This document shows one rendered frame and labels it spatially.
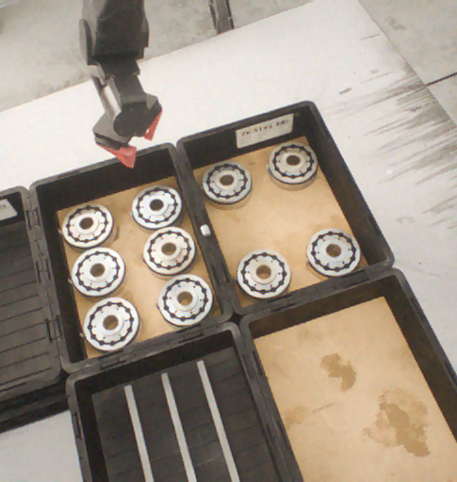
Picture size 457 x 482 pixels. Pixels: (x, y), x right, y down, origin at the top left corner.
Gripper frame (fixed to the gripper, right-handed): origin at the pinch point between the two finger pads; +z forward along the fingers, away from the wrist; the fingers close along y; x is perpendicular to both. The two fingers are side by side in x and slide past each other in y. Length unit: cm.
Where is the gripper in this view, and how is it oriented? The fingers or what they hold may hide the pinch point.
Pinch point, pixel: (138, 150)
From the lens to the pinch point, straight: 97.5
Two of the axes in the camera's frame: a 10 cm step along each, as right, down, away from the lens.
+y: 4.5, -8.0, 4.0
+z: 0.8, 4.8, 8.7
